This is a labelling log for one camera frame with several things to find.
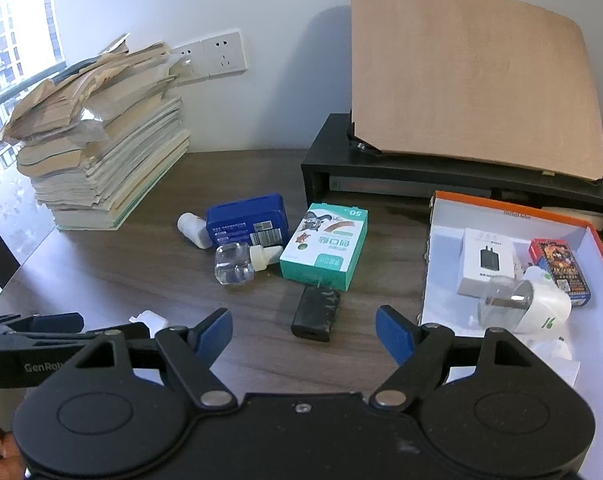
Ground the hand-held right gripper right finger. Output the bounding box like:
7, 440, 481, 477
369, 305, 538, 409

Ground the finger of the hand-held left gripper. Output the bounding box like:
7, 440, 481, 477
0, 312, 86, 337
12, 322, 151, 350

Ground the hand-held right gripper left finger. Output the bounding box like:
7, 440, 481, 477
66, 308, 237, 409

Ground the small white plug adapter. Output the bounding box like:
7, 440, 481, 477
129, 311, 168, 333

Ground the white cardboard box orange rim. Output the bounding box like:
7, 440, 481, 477
420, 190, 603, 480

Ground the white charger box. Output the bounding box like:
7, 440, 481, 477
456, 227, 519, 298

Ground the blue plastic box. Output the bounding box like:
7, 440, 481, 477
206, 194, 290, 250

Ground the white plug heater green logo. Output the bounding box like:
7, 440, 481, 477
477, 265, 573, 336

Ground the white heater with clear bottle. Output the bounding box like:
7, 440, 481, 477
525, 336, 582, 388

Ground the red and blue card box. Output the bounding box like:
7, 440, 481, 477
529, 238, 593, 307

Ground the clear refill bottle white cap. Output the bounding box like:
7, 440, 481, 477
214, 241, 283, 287

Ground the black power adapter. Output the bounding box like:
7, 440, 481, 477
290, 284, 342, 343

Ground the small white cylinder bottle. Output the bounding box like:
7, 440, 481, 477
177, 212, 213, 249

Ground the teal and white bandage box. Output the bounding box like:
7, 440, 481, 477
280, 202, 369, 292

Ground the black monitor riser stand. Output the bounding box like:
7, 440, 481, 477
301, 113, 603, 246

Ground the stack of books and papers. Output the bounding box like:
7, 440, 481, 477
0, 32, 185, 178

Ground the metal window railing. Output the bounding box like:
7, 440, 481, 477
0, 59, 90, 111

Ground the tilted wooden board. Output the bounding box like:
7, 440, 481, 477
350, 0, 603, 183

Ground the window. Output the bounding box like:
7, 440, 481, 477
0, 0, 65, 261

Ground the black metal board bracket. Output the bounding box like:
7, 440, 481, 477
345, 110, 382, 155

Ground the white wall socket plate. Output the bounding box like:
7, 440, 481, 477
202, 31, 249, 78
169, 40, 210, 86

